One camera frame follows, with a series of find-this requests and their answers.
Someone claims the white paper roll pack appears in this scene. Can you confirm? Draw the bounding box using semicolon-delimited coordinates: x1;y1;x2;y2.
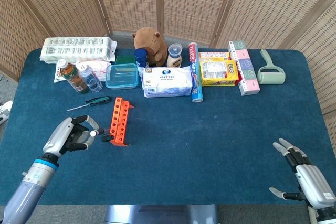
39;36;118;64

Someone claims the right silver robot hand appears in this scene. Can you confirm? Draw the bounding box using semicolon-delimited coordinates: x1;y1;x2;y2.
269;137;336;210

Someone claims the brown capybara plush toy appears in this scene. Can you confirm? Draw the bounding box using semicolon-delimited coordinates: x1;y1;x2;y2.
132;27;169;67

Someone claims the green lint roller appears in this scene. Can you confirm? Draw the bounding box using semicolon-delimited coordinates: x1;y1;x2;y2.
256;49;286;86

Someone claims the red yellow snack box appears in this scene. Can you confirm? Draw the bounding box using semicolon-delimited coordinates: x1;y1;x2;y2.
198;51;242;86

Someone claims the blue plastic wrap roll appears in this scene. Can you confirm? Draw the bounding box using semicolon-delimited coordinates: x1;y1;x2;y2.
187;42;204;103

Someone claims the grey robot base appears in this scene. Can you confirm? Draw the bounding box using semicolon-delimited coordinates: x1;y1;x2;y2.
104;204;219;224

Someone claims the woven folding screen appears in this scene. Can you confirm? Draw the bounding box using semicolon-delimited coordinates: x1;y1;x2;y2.
0;0;336;156

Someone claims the clear water bottle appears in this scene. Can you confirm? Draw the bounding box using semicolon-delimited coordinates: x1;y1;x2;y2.
76;62;103;93

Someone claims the yellow Lipo snack bag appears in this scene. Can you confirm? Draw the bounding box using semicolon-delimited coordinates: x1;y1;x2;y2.
199;60;239;87

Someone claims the grey white sneaker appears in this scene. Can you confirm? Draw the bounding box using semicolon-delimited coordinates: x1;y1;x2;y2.
0;100;14;125

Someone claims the clear blue-rimmed food container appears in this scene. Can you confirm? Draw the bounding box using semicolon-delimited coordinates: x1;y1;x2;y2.
105;63;139;90

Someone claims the blue carpet table cover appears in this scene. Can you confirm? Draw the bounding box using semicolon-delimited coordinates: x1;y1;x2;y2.
0;48;325;206

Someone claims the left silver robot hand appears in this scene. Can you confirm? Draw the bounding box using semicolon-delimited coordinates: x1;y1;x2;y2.
42;115;106;156

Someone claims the green sponge box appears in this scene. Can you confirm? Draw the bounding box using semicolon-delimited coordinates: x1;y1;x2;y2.
115;55;137;65

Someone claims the white bottle with clear cap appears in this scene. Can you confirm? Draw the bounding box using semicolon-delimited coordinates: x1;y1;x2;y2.
166;42;183;69

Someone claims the silver black precision screwdriver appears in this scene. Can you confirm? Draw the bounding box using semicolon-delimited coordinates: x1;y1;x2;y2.
90;128;112;137

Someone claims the large green black screwdriver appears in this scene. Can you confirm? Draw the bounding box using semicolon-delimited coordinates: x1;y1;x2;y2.
66;96;112;112

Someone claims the pastel tissue box pack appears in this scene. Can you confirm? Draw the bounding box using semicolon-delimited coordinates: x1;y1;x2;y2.
227;40;261;97

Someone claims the white wet wipes pack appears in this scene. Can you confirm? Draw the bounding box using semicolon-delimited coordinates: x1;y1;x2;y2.
141;66;194;98

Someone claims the orange screwdriver rack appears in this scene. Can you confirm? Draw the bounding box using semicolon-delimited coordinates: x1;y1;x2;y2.
108;97;135;147

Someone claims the green tea bottle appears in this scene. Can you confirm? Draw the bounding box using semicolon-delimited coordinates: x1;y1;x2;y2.
58;59;90;94

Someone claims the blue spray can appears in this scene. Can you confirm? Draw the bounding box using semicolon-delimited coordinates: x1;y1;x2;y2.
134;47;149;69

